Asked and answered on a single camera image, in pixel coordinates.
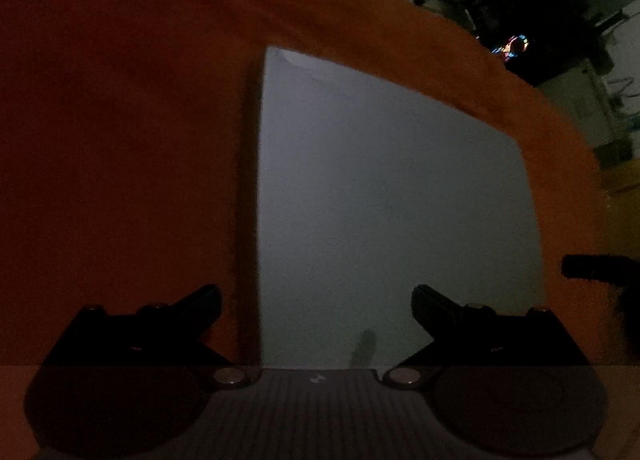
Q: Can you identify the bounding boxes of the white paper sheet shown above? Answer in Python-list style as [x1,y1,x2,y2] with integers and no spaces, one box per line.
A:
[257,48,544,370]

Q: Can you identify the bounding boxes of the rgb lit computer case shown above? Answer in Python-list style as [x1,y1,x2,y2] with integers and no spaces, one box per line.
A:
[491,35,528,63]

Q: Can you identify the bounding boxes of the red tablecloth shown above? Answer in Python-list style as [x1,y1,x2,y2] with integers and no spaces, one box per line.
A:
[1,0,617,366]

